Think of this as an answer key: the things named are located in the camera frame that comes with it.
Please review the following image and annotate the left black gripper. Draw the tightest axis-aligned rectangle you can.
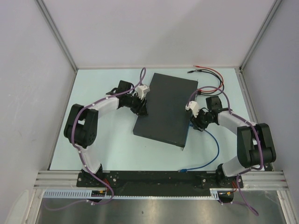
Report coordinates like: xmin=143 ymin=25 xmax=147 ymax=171
xmin=125 ymin=92 xmax=148 ymax=116

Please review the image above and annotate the black network switch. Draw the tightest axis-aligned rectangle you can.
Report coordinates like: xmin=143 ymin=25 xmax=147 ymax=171
xmin=133 ymin=73 xmax=198 ymax=148

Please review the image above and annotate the blue ethernet cable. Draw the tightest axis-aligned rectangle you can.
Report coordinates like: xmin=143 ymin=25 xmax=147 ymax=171
xmin=177 ymin=123 xmax=220 ymax=174

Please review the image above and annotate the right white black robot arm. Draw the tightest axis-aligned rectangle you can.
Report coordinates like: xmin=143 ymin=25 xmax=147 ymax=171
xmin=185 ymin=96 xmax=277 ymax=187

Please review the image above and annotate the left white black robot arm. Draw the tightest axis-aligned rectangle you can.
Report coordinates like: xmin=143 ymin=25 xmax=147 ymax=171
xmin=64 ymin=80 xmax=150 ymax=187

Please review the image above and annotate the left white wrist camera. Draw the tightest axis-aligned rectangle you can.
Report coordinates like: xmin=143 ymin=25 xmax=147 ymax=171
xmin=135 ymin=84 xmax=150 ymax=99

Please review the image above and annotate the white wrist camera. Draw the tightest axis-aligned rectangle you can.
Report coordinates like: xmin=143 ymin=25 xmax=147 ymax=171
xmin=185 ymin=101 xmax=200 ymax=118
xmin=135 ymin=84 xmax=150 ymax=99

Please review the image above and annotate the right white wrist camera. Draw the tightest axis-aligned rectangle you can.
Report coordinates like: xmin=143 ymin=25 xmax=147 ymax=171
xmin=185 ymin=101 xmax=200 ymax=118

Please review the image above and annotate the black power wire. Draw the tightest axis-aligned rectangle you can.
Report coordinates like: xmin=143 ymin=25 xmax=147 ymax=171
xmin=187 ymin=69 xmax=225 ymax=95

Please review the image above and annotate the red power wire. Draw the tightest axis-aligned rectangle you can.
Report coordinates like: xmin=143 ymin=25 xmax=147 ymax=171
xmin=193 ymin=65 xmax=224 ymax=94

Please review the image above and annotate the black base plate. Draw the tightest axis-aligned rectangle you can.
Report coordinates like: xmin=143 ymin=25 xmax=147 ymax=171
xmin=76 ymin=170 xmax=244 ymax=197

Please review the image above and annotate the grey slotted cable duct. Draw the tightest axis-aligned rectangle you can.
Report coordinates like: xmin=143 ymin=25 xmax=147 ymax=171
xmin=43 ymin=188 xmax=221 ymax=199

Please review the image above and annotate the aluminium frame rail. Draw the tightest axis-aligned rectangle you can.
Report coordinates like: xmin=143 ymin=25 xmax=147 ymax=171
xmin=34 ymin=170 xmax=289 ymax=190

